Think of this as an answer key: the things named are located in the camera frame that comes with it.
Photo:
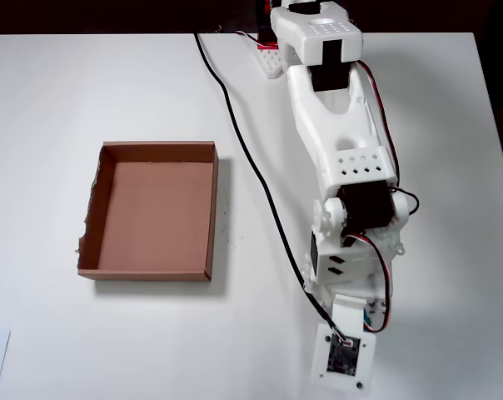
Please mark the brown cardboard box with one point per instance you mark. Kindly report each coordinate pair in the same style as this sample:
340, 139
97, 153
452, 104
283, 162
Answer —
151, 216

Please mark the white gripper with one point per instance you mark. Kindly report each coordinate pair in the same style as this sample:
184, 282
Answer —
376, 313

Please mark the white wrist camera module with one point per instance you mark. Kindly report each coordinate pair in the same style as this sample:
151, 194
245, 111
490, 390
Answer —
343, 312

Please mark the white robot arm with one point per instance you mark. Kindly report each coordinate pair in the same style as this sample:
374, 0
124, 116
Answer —
330, 125

